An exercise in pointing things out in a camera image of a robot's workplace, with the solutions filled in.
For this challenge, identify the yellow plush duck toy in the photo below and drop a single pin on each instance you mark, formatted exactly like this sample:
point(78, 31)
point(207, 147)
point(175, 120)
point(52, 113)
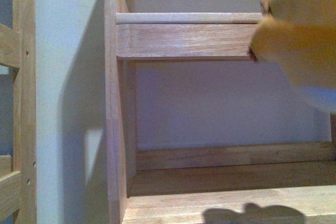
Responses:
point(299, 35)

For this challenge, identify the wooden shelf unit right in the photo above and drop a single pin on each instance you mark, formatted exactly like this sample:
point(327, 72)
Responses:
point(181, 92)

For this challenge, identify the wooden shelf unit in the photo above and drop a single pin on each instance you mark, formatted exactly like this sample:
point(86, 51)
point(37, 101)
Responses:
point(181, 92)
point(19, 171)

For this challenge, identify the wooden shelf unit left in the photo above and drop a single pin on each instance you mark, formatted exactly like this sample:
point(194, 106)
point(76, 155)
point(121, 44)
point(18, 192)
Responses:
point(19, 171)

